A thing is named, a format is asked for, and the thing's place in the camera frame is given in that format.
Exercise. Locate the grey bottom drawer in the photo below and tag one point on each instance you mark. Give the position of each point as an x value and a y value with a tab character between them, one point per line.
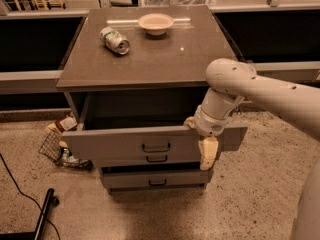
155	179

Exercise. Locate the wire basket with snacks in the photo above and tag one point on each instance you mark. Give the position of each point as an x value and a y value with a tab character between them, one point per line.
57	150

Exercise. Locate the black stand base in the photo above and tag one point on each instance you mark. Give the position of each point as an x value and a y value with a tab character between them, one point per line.
38	232

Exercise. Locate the grey top drawer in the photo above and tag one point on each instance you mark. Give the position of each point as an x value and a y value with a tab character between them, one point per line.
131	142

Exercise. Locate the crushed soda can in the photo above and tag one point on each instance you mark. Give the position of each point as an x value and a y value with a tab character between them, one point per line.
114	41

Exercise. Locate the grey drawer cabinet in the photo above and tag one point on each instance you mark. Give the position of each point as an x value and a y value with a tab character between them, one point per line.
132	95

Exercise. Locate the white paper bowl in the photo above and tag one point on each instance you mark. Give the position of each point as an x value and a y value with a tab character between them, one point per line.
155	24

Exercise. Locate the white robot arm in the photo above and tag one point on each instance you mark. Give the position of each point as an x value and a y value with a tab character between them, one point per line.
231	82

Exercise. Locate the grey metal railing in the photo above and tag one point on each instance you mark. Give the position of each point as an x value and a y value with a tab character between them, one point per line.
62	51

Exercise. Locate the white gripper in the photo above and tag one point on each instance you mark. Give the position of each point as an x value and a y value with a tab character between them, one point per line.
209	124

